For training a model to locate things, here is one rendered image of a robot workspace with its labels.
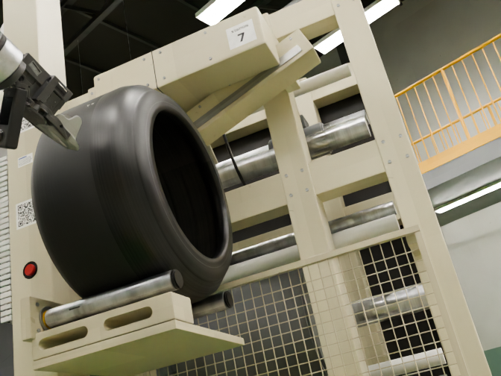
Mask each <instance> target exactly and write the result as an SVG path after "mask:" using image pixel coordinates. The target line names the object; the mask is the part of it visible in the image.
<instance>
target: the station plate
mask: <svg viewBox="0 0 501 376"><path fill-rule="evenodd" d="M226 32H227V38H228V43H229V46H230V50H232V49H234V48H237V47H239V46H242V45H244V44H246V43H249V42H251V41H253V40H256V33H255V30H254V26H253V21H252V19H249V20H248V21H245V22H243V23H240V24H238V25H235V26H233V27H232V28H228V29H227V30H226Z"/></svg>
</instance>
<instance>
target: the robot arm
mask: <svg viewBox="0 0 501 376"><path fill-rule="evenodd" d="M59 83H60V84H61V85H62V86H63V87H64V88H65V89H66V90H67V91H65V90H64V89H63V88H62V87H61V85H60V84H59ZM0 90H4V95H3V99H2V103H1V111H0V148H6V149H13V150H15V149H17V147H18V143H19V135H20V131H21V127H22V119H23V117H24V118H25V119H27V120H28V121H29V122H30V123H31V124H32V125H33V126H34V127H35V128H37V129H38V130H39V131H41V132H42V133H44V134H45V135H46V136H47V137H50V138H51V139H53V140H54V141H55V142H57V143H59V144H60V145H62V146H63V147H65V148H67V149H71V150H76V151H78V150H79V145H78V144H77V142H76V139H75V138H76V136H77V134H78V131H79V129H80V127H81V124H82V120H81V118H80V117H79V116H73V117H72V118H71V117H70V116H69V115H63V114H60V113H59V114H57V115H56V116H55V113H56V112H57V111H58V110H60V109H61V107H62V106H63V105H64V104H65V103H66V102H67V101H68V100H69V99H70V98H71V96H72V95H73V93H72V92H71V91H70V90H69V89H68V88H67V87H66V86H65V85H64V84H63V83H62V82H61V81H60V80H59V79H58V78H57V76H56V75H50V74H48V73H47V71H45V70H44V68H42V66H41V65H40V64H39V63H38V62H37V61H36V60H35V59H34V58H33V57H32V56H31V55H30V54H29V53H25V54H23V53H22V52H21V51H20V50H19V49H18V48H17V47H16V46H15V45H14V44H13V43H12V42H11V41H10V40H9V39H8V38H7V37H6V36H5V35H3V33H2V32H1V31H0Z"/></svg>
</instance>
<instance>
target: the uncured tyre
mask: <svg viewBox="0 0 501 376"><path fill-rule="evenodd" d="M94 101H96V103H95V104H94V105H93V106H90V107H87V108H85V107H86V105H87V104H90V103H92V102H94ZM84 108H85V109H84ZM61 114H63V115H69V116H70V117H71V118H72V117H73V116H79V117H80V118H81V120H82V124H81V127H80V129H79V131H78V134H77V136H76V138H75V139H76V142H77V144H78V145H79V150H78V151H76V150H71V149H67V148H65V147H63V146H62V145H60V144H59V143H57V142H55V141H54V140H53V139H51V138H50V137H47V136H46V135H45V134H44V133H42V134H41V136H40V139H39V141H38V143H37V149H36V152H35V155H34V161H33V166H32V170H31V198H32V204H33V209H34V215H35V219H36V222H37V227H38V229H39V232H40V236H41V238H42V241H43V243H44V246H45V248H46V250H47V252H48V255H49V257H50V258H51V260H52V262H53V264H54V265H55V267H56V268H57V270H58V272H59V273H60V274H61V276H62V277H63V279H64V280H65V282H67V284H68V285H69V286H70V287H71V288H72V289H73V290H74V291H75V292H76V293H77V294H78V295H79V296H80V297H82V298H86V297H89V296H91V295H96V294H98V293H101V292H105V291H107V290H110V289H115V288H117V287H120V286H124V285H126V284H129V283H133V282H135V281H140V280H142V279H145V278H149V277H151V276H154V275H158V274H161V273H163V272H167V271H170V270H173V269H176V270H178V271H179V272H180V273H181V275H182V277H183V286H182V288H181V289H178V290H175V291H173V292H174V293H177V294H179V295H182V296H185V297H187V298H190V301H191V304H194V303H196V302H199V301H202V300H204V299H205V298H206V297H208V296H209V295H211V294H213V293H214V292H215V291H216V290H217V289H218V288H219V286H220V285H221V282H222V281H223V279H224V276H225V275H226V273H227V270H228V269H229V266H230V262H231V258H232V253H233V232H232V225H231V220H230V211H229V208H228V204H227V199H226V195H225V193H224V188H223V186H222V182H221V179H220V177H219V174H218V170H217V168H216V166H215V163H214V161H213V159H212V156H211V154H210V152H209V149H208V148H207V145H206V143H205V142H204V140H203V138H202V136H201V135H200V133H199V131H198V129H197V128H196V127H195V125H194V123H193V122H192V120H191V119H190V118H189V116H188V115H187V114H186V112H185V111H184V110H183V109H182V107H181V106H180V105H179V104H178V103H177V102H176V101H174V100H173V99H172V98H170V97H169V96H167V95H165V94H163V93H161V92H158V91H156V90H153V89H151V88H150V87H147V86H143V85H131V86H124V87H119V88H118V89H115V90H113V91H110V92H108V93H105V94H103V95H100V96H99V97H97V98H94V99H92V100H89V101H87V102H84V103H83V104H79V105H78V106H76V107H73V108H70V109H68V110H65V111H63V112H62V113H61Z"/></svg>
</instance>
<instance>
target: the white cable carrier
mask: <svg viewBox="0 0 501 376"><path fill-rule="evenodd" d="M0 193H1V194H0V214H1V215H0V247H1V248H0V253H1V254H0V258H2V259H0V264H1V265H0V269H3V270H1V271H0V275H4V276H1V277H0V281H3V282H1V283H0V286H1V287H2V288H1V289H0V293H2V294H1V295H0V299H2V300H0V305H4V306H1V311H4V310H6V311H4V312H1V317H4V318H2V319H1V323H2V324H3V323H8V324H13V316H12V315H11V314H12V309H11V308H12V303H11V302H12V297H11V296H12V291H10V290H12V289H11V285H9V284H11V279H9V278H11V274H9V273H11V264H10V262H8V261H10V256H9V255H10V251H8V250H10V245H9V244H10V229H9V227H10V216H9V191H8V166H7V156H4V157H1V158H0ZM3 286H4V287H3ZM3 292H4V293H3Z"/></svg>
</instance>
